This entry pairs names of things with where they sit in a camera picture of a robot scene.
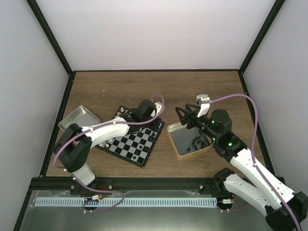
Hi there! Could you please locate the black enclosure frame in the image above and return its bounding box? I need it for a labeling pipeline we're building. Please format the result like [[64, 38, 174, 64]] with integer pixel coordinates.
[[14, 0, 285, 231]]

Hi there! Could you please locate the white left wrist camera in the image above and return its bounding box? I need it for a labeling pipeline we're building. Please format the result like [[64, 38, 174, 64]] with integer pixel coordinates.
[[153, 102, 162, 117]]

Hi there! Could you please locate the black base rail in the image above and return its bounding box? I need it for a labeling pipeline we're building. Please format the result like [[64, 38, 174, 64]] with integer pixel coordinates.
[[29, 177, 231, 197]]

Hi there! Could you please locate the tan metal tray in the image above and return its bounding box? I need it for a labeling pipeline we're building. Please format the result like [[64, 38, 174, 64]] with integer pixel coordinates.
[[167, 122, 211, 160]]

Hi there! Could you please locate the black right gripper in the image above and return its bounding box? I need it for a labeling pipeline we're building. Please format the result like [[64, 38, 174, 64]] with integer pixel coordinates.
[[176, 104, 219, 141]]

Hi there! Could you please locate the silver metal tray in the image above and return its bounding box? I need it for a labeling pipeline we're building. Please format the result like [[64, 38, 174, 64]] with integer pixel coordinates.
[[58, 105, 100, 131]]

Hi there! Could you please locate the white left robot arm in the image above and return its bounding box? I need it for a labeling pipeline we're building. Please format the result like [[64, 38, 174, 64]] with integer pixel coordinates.
[[53, 100, 165, 194]]

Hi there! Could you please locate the black white chessboard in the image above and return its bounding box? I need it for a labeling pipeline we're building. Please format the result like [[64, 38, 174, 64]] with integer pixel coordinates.
[[96, 120, 165, 168]]

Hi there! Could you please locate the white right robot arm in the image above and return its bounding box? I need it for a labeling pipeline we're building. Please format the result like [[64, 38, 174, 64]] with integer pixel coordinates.
[[175, 103, 308, 231]]

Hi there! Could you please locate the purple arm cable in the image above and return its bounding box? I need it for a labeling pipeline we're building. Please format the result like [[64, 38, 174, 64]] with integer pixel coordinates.
[[52, 93, 165, 170], [204, 94, 303, 231]]

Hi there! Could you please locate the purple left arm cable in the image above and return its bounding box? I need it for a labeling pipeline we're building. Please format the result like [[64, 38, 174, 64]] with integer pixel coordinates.
[[52, 93, 165, 170]]

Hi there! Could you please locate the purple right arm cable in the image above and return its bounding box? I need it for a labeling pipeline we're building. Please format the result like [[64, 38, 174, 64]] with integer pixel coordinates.
[[204, 94, 303, 231]]

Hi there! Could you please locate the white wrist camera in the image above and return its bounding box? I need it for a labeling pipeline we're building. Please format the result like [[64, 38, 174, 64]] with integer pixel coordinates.
[[196, 94, 210, 117], [153, 102, 162, 117]]

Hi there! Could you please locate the light blue slotted strip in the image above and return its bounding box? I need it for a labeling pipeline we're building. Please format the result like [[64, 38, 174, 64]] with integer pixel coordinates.
[[35, 197, 217, 208]]

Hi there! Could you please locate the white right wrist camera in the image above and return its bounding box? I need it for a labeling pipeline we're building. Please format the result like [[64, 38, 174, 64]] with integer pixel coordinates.
[[196, 94, 210, 117]]

